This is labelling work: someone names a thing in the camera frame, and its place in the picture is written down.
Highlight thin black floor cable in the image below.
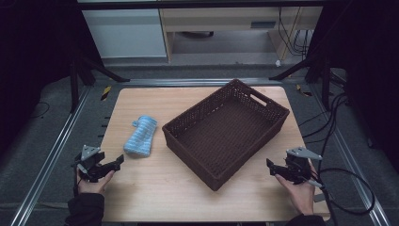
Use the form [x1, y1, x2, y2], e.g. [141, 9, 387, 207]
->
[29, 101, 51, 120]

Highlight black floor cables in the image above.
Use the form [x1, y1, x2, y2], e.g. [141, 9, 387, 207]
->
[296, 91, 350, 159]

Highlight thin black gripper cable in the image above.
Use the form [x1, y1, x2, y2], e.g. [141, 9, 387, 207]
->
[72, 163, 80, 198]

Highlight yellow black tape strip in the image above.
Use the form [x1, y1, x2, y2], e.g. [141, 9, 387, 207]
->
[100, 86, 113, 102]
[295, 83, 313, 97]

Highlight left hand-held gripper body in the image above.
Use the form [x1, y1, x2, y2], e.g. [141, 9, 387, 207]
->
[73, 144, 109, 183]

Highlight aluminium floor rail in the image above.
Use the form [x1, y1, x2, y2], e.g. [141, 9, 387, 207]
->
[120, 77, 285, 88]
[309, 84, 392, 226]
[9, 85, 92, 226]

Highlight black metal stand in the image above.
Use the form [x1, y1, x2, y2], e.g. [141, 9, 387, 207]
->
[268, 51, 334, 111]
[69, 50, 132, 115]

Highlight blue fluffy cleaning mitt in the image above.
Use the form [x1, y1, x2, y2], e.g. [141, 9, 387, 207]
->
[122, 115, 159, 158]

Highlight light wooden desk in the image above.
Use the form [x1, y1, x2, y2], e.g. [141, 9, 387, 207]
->
[158, 6, 324, 62]

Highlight person's right hand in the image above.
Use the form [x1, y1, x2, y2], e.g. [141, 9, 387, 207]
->
[275, 163, 317, 216]

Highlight hanging black cables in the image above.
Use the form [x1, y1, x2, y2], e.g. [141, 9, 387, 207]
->
[277, 7, 312, 58]

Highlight person's left hand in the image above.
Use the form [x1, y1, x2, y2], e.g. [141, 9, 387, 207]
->
[76, 169, 116, 195]

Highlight white cabinet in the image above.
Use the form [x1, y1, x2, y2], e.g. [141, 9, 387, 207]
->
[82, 8, 168, 59]

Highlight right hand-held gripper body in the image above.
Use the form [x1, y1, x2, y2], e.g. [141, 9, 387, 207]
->
[284, 147, 324, 185]

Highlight brown woven basket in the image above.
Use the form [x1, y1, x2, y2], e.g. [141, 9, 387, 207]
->
[161, 78, 291, 192]

